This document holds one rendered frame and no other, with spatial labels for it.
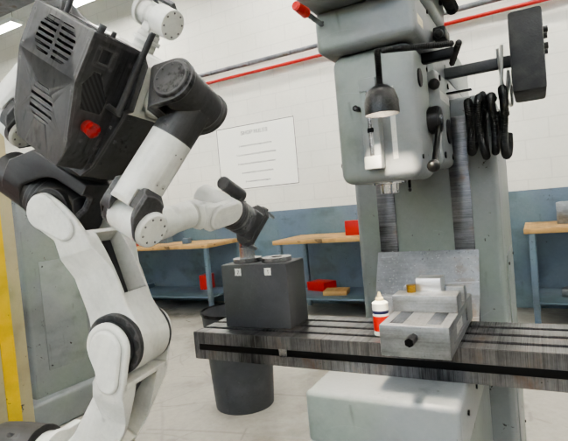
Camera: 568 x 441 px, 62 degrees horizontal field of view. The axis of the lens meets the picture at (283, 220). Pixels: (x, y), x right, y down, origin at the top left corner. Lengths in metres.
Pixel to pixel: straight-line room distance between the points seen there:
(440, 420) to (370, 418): 0.15
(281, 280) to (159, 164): 0.54
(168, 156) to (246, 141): 5.45
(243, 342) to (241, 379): 1.73
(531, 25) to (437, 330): 0.83
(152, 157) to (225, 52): 5.85
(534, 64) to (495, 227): 0.48
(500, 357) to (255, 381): 2.16
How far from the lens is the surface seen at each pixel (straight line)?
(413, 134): 1.16
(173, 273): 7.29
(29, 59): 1.15
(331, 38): 1.22
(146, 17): 1.20
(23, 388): 2.51
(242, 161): 6.44
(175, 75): 0.98
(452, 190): 1.59
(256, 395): 3.16
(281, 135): 6.17
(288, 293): 1.35
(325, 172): 5.88
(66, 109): 1.05
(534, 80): 1.43
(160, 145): 0.99
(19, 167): 1.30
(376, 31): 1.19
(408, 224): 1.63
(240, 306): 1.44
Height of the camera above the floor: 1.28
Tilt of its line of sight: 2 degrees down
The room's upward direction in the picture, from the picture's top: 5 degrees counter-clockwise
